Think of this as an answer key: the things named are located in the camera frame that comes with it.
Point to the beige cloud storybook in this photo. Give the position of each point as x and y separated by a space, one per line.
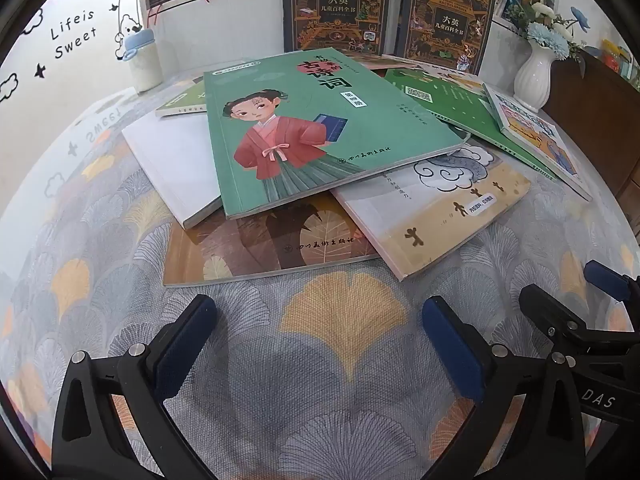
435 210

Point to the dark green book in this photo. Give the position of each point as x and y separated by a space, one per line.
465 110

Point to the teal book red-robed girl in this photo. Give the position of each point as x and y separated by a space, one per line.
300 125

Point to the white ribbed vase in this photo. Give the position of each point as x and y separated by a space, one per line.
532 82

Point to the plain white book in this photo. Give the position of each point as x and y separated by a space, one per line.
170 165

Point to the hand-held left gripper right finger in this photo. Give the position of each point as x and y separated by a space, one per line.
452 355

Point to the dark wooden cabinet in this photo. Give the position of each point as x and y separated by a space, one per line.
595 120

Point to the blue white artificial flowers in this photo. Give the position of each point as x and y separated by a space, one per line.
550 42

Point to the brown leaf cover book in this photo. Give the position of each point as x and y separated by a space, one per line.
280 245

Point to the white comic book blue border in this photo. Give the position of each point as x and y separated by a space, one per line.
535 130

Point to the colourful small boxes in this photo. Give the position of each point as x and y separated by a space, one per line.
615 57

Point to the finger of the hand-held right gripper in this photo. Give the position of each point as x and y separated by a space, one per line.
550 307
607 280

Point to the thin light green book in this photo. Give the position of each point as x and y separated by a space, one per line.
185 102

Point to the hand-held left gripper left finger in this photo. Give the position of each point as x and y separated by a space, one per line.
185 345

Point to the dark ornate encyclopedia book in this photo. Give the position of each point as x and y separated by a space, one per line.
335 10
445 20

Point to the white bottle blue lid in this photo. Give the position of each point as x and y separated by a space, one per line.
142 67

